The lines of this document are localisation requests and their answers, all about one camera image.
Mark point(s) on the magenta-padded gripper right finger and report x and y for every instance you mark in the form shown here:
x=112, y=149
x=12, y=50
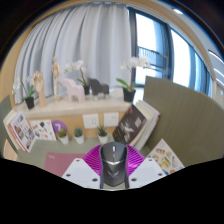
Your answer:
x=150, y=170

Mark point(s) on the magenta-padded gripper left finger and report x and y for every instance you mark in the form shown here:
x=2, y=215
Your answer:
x=78, y=171

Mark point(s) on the grey computer mouse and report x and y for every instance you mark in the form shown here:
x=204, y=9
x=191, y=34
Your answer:
x=114, y=166

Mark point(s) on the pink mouse pad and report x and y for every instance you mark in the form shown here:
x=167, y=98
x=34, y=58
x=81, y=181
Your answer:
x=58, y=163

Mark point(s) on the colourful sticker sheet card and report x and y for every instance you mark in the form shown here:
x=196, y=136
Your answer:
x=165, y=158

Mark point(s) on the small succulent in white pot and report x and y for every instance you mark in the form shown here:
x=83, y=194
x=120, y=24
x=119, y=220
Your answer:
x=64, y=139
x=79, y=138
x=102, y=138

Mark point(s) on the black book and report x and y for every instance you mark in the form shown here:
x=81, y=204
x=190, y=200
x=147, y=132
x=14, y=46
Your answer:
x=130, y=125

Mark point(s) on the purple round sign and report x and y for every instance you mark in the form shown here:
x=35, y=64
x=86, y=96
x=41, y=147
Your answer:
x=59, y=125

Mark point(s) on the white sticker sheet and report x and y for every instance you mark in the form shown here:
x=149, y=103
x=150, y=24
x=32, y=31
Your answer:
x=43, y=130

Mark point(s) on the green desk partition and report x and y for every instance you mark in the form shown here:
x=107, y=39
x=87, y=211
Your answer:
x=4, y=105
x=186, y=120

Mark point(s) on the photo magazine with red edge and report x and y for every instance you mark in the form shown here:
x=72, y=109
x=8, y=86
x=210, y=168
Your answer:
x=21, y=131

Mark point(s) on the beige card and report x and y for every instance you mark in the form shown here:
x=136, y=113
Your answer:
x=9, y=151

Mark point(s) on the white orchid in black pot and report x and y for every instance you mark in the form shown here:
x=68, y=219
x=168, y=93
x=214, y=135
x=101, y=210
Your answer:
x=30, y=102
x=129, y=95
x=78, y=65

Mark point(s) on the pink horse figure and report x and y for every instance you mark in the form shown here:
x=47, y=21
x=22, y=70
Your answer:
x=75, y=91

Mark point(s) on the black horse figure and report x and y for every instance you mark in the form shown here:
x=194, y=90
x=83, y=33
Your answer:
x=98, y=87

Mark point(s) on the wooden hand model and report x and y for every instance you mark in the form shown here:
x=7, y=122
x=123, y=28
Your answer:
x=39, y=85

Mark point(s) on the wooden mannequin figure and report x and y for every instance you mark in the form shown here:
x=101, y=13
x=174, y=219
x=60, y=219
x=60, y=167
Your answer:
x=55, y=75

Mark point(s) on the dark-framed window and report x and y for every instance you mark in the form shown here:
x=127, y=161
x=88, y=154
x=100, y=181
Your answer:
x=180, y=53

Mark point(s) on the grey curtain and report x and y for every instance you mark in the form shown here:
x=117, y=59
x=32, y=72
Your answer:
x=83, y=36

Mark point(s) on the white wall socket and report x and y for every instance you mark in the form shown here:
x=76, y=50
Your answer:
x=111, y=119
x=90, y=121

